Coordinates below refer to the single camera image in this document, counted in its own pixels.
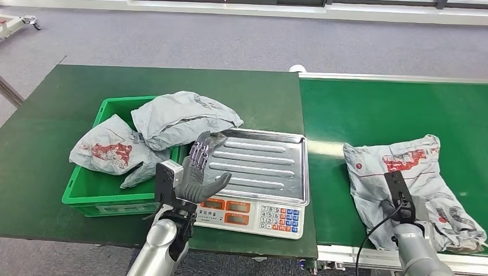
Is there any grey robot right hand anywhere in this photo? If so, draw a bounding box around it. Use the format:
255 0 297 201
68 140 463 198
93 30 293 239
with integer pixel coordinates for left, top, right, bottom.
379 200 399 220

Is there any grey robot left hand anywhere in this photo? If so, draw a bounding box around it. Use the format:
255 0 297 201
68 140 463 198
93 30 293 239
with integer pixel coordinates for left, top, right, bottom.
176 131 232 205

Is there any grey package with red label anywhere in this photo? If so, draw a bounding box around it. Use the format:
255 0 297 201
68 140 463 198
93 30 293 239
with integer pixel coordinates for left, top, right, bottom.
342 134 488 254

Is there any plain grey package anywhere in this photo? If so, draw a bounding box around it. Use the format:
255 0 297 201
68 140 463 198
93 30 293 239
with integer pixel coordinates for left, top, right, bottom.
131 90 244 152

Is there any grey package with red print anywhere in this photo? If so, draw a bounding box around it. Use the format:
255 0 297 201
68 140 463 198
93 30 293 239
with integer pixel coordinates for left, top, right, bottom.
68 114 172 189

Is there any green conveyor belt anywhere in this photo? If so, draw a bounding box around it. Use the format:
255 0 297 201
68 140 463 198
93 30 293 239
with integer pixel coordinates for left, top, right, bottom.
299 72 488 276

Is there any white electronic scale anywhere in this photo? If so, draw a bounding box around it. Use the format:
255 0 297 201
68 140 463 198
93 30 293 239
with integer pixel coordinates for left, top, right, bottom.
193 196 306 241

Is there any ribbed steel scale tray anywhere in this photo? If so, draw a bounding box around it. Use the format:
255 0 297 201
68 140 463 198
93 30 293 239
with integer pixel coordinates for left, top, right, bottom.
190 128 310 207

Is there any green plastic crate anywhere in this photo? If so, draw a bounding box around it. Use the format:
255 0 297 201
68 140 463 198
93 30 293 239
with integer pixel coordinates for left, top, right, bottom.
62 95 189 218

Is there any dark metal bar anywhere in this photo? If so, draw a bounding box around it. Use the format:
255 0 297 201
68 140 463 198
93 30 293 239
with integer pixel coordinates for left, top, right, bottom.
0 75 24 108

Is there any white wheeled cart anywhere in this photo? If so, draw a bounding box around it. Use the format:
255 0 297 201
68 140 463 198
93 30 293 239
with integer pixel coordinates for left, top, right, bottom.
0 14 41 40

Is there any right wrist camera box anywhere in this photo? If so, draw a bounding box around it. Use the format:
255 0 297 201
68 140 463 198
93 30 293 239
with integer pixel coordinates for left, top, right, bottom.
383 170 436 229

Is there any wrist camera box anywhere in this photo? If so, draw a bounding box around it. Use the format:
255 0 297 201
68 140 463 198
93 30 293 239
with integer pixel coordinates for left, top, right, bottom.
154 160 185 205
383 170 436 229

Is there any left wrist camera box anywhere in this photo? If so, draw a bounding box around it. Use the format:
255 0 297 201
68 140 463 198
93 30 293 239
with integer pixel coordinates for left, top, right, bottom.
154 160 185 205

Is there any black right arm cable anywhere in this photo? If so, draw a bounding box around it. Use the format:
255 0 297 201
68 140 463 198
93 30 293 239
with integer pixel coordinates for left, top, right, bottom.
355 202 405 276

